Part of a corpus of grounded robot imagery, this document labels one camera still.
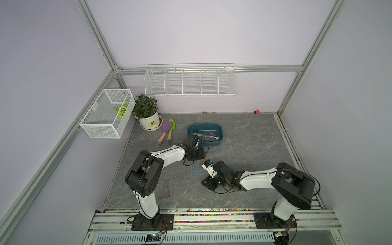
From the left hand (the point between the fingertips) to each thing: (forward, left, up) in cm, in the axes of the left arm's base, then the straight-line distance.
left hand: (203, 156), depth 92 cm
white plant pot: (+27, +36, +4) cm, 45 cm away
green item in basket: (+17, +43, +26) cm, 53 cm away
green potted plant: (+30, +36, +15) cm, 49 cm away
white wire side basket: (+17, +52, +21) cm, 59 cm away
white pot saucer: (+35, +30, -3) cm, 46 cm away
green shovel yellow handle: (+27, +21, -4) cm, 34 cm away
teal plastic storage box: (+24, 0, -2) cm, 24 cm away
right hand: (-14, +1, -3) cm, 14 cm away
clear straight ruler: (+17, -3, -3) cm, 18 cm away
